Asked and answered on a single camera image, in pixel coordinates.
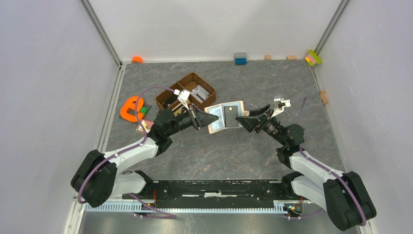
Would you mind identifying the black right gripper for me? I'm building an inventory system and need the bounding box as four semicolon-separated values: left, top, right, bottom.
234;104;286;146

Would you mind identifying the aluminium frame rail right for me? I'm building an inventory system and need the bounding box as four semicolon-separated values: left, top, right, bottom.
314;0;351;55

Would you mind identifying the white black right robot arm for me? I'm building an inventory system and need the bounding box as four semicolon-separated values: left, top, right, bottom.
235;105;377;231

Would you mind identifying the woven wicker divided basket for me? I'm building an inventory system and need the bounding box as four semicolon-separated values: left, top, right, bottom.
155;72;216;117

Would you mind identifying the blue toy brick stack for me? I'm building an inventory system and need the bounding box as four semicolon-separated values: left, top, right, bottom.
234;52;247;65

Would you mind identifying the aluminium frame rail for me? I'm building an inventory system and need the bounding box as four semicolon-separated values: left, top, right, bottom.
314;0;351;55
80;0;123;67

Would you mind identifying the curved wooden block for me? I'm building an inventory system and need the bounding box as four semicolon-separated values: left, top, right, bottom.
319;90;329;105

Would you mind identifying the small green brick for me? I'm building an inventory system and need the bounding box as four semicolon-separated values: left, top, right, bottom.
139;105;151;115

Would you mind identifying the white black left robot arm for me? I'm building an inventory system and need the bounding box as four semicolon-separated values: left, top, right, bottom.
71;103;219;208

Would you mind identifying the orange plastic letter toy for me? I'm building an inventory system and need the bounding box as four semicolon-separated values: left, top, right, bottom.
120;96;144;123

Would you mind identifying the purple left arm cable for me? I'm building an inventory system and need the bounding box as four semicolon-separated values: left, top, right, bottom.
76;86;180;220

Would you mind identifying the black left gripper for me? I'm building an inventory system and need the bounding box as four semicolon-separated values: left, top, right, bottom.
166;102;219;137

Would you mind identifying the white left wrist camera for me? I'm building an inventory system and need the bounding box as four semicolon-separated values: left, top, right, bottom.
173;89;190;110

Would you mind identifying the green pink yellow brick stack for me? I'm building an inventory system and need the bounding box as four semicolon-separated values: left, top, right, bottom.
305;50;322;67

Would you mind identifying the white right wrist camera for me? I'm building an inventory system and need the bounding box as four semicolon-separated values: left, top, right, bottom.
271;96;291;117

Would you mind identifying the pink triangle picture card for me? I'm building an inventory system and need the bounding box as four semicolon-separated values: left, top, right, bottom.
136;119;153;133

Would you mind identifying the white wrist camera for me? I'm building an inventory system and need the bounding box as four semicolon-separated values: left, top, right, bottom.
271;96;291;117
173;89;190;110

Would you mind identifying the orange round cap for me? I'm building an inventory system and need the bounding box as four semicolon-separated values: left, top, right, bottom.
131;56;143;64

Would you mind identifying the silver white card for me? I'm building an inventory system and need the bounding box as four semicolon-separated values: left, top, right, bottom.
191;85;209;103

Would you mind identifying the aluminium frame rail left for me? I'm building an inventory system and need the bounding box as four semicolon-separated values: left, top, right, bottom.
80;0;123;67

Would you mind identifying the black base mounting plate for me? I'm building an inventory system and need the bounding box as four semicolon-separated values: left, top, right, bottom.
136;179;306;209

